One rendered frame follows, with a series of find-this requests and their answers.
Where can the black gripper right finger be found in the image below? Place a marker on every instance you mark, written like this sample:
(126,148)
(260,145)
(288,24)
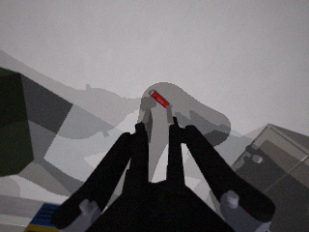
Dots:
(244,208)

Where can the red cylinder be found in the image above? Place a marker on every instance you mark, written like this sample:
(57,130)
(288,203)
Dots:
(159,98)

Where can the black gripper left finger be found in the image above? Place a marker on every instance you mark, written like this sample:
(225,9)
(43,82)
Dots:
(82,209)

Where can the grey drawer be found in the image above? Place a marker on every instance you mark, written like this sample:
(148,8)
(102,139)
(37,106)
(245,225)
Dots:
(271,228)
(274,157)
(291,202)
(215,200)

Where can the small white chest of drawers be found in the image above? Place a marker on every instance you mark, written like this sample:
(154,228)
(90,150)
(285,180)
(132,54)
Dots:
(299,140)

